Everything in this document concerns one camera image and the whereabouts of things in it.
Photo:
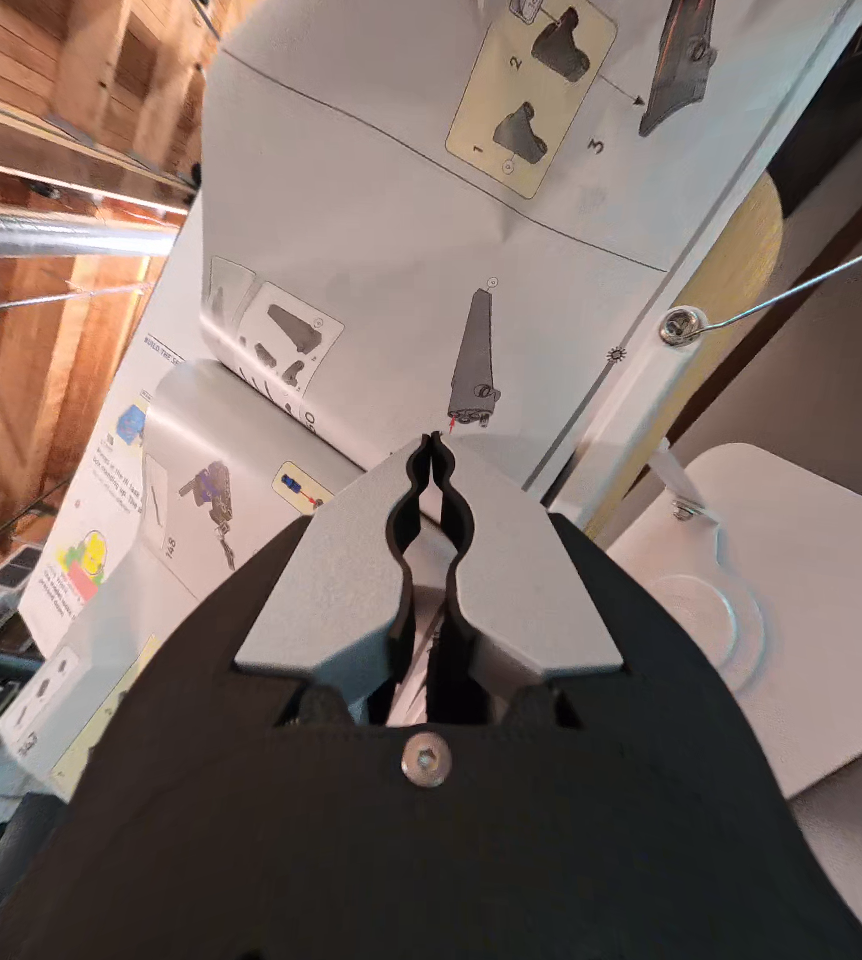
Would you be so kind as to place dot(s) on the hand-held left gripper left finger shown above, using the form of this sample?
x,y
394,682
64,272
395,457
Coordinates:
x,y
326,600

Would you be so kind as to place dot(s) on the silver ventilation duct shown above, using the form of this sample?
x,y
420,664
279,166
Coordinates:
x,y
41,232

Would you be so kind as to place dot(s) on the lego instruction booklet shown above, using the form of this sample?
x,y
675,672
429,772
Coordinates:
x,y
401,225

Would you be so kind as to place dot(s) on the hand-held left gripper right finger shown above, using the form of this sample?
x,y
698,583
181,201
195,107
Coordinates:
x,y
536,592

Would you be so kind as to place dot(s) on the white book stand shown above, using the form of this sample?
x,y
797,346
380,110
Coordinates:
x,y
813,600

